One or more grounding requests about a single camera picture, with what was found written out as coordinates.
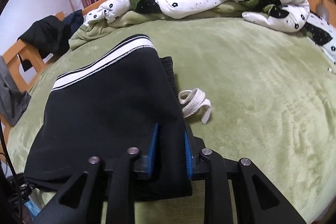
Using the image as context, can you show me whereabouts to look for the navy blue garment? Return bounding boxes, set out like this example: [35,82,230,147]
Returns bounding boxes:
[63,10,84,38]

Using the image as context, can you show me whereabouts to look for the black pants with white stripe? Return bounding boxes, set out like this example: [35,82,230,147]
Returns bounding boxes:
[24,34,193,201]

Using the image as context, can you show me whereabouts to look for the black jacket on bed frame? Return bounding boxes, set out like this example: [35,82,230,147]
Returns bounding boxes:
[18,15,71,59]

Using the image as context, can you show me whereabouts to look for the white flower-print quilt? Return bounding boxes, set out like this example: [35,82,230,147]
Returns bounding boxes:
[84,0,335,61]

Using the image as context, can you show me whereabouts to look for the green plush bed blanket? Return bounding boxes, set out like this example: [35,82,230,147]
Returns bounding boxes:
[7,18,335,223]

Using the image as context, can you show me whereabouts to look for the grey jeans on footboard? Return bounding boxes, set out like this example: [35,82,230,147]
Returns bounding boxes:
[1,56,31,126]

